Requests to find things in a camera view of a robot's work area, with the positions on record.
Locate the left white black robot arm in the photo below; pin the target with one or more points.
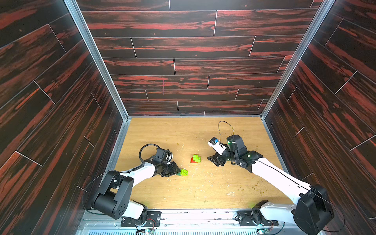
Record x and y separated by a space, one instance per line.
113 196

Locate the lime lego brick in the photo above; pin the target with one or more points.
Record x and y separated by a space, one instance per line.
184 172
197 158

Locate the aluminium front rail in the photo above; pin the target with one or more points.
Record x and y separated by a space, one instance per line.
183 222

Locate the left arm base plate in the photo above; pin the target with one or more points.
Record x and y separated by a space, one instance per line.
148 219

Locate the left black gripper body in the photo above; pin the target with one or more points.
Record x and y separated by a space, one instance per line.
164 169

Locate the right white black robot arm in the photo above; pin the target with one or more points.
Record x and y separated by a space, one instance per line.
311 209

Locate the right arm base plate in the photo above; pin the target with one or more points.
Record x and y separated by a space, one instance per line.
254 218

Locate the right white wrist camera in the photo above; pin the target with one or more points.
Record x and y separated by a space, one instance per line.
217 145

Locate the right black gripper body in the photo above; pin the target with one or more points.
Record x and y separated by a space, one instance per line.
221 157

